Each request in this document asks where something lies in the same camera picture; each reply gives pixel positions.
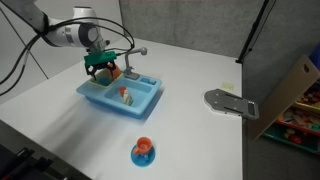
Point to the grey metal mounting plate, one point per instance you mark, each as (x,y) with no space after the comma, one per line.
(226,101)

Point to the wooden toy shelf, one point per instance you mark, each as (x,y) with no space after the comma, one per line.
(283,95)

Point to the black tripod pole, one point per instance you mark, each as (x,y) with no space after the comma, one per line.
(250,36)

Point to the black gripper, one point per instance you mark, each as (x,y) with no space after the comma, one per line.
(101,65)

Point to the orange toy plate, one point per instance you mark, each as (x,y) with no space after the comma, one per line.
(116,72)

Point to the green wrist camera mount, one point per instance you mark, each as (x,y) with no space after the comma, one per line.
(98,57)

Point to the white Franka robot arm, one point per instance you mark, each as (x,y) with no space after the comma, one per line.
(63,33)

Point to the blue toy sink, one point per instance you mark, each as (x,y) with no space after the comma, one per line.
(133,106)

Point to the cream toy dish piece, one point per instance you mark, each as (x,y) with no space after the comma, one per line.
(128,99)

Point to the yellow-green drying rack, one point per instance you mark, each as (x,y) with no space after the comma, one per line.
(100,84)

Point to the blue toy saucer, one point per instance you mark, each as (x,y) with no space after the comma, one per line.
(142,160)

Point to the grey toy faucet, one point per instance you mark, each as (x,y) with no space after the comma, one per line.
(127,60)

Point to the yellow sticky note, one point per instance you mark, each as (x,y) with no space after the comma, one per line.
(227,86)

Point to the black camera stand equipment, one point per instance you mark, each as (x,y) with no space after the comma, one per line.
(20,163)

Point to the green toy bin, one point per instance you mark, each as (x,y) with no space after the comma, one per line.
(283,140)

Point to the blue toy cup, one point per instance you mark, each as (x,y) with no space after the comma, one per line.
(106,81)

